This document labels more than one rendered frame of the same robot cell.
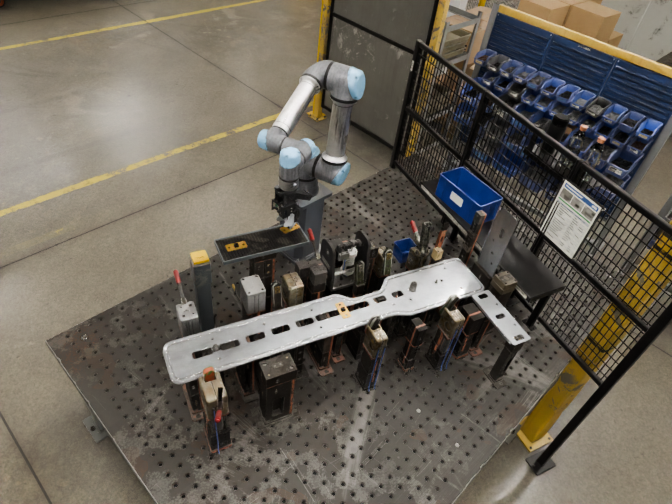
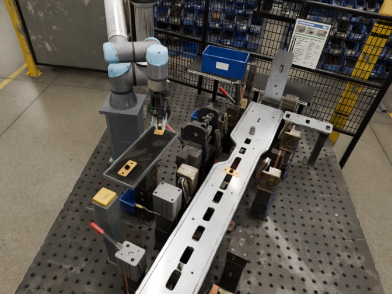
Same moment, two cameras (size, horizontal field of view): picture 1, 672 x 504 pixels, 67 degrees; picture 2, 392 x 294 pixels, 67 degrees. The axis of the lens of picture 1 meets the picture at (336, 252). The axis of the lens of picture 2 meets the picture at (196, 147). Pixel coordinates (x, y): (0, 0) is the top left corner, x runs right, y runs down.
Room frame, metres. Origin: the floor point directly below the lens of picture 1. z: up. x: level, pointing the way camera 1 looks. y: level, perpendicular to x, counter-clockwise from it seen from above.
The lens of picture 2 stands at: (0.68, 0.67, 2.02)
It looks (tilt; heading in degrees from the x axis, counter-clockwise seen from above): 42 degrees down; 323
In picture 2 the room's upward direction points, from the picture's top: 5 degrees clockwise
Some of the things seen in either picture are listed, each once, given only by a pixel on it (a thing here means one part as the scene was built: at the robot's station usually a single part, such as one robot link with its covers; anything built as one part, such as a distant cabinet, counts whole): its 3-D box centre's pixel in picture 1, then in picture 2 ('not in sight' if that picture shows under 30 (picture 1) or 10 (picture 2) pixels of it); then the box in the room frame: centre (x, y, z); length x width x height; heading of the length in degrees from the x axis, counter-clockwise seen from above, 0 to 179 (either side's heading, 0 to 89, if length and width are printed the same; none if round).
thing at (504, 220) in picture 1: (496, 242); (277, 77); (1.74, -0.69, 1.17); 0.12 x 0.01 x 0.34; 32
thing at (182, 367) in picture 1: (339, 313); (231, 175); (1.35, -0.05, 1.00); 1.38 x 0.22 x 0.02; 122
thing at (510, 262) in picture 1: (485, 231); (248, 79); (2.01, -0.73, 1.02); 0.90 x 0.22 x 0.03; 32
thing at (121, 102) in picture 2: (304, 181); (122, 94); (2.01, 0.20, 1.15); 0.15 x 0.15 x 0.10
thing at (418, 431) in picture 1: (380, 309); (217, 164); (1.68, -0.26, 0.68); 2.56 x 1.61 x 0.04; 140
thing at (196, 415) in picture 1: (192, 381); not in sight; (1.04, 0.47, 0.84); 0.18 x 0.06 x 0.29; 32
